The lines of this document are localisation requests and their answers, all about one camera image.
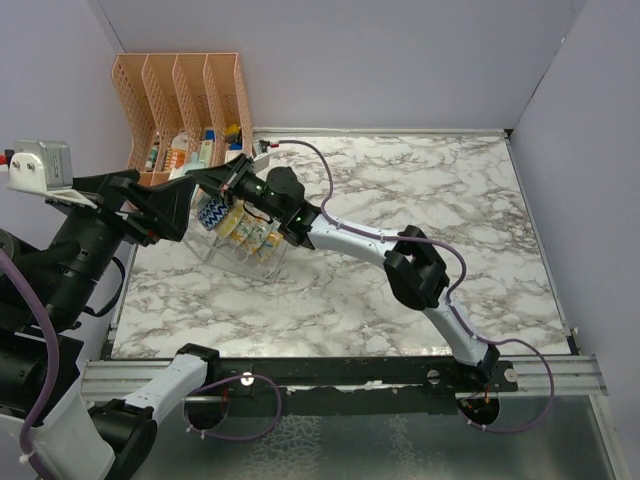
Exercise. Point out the green stationery box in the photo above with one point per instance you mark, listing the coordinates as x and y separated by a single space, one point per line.
205 152

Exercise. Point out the peach plastic file organizer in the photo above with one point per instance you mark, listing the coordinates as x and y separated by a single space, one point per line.
163 94

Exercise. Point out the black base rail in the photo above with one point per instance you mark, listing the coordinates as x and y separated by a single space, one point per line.
330 386

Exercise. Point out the white orange flower small bowl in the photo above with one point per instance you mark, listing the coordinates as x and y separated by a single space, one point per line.
243 229

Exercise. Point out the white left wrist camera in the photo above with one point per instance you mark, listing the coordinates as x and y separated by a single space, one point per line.
43 168

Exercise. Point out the yellow sun pattern bowl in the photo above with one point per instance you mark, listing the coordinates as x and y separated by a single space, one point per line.
230 220

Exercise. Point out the white wire dish rack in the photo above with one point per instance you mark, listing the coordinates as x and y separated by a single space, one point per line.
218 253

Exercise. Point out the yellow grey eraser block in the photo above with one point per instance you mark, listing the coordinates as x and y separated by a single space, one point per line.
234 134

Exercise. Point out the white bowl orange flower green leaves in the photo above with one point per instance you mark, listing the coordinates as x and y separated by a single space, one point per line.
256 238

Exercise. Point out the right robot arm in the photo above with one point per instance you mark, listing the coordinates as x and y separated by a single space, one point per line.
415 270

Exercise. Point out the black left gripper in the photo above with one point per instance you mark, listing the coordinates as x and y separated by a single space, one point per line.
165 207

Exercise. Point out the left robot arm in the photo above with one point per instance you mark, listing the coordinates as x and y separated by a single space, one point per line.
59 435

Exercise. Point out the red patterned ceramic bowl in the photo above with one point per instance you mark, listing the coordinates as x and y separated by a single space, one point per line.
211 212

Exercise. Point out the white stationery box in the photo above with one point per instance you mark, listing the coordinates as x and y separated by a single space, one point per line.
232 155

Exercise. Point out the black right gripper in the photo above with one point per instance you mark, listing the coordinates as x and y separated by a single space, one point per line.
226 179

